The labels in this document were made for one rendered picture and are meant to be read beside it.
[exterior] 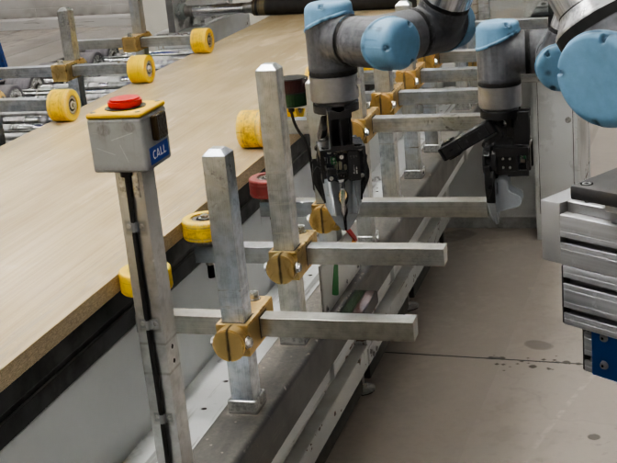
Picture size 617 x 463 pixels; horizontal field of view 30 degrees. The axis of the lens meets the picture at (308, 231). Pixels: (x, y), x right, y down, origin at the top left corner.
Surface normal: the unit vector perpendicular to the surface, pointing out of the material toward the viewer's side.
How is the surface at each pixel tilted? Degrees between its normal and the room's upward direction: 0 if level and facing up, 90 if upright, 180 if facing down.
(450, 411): 0
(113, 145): 90
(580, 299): 90
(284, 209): 90
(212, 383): 0
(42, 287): 0
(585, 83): 96
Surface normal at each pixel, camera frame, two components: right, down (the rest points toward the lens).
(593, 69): -0.69, 0.38
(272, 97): -0.29, 0.32
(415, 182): -0.09, -0.95
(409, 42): 0.66, 0.18
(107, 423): 0.95, 0.00
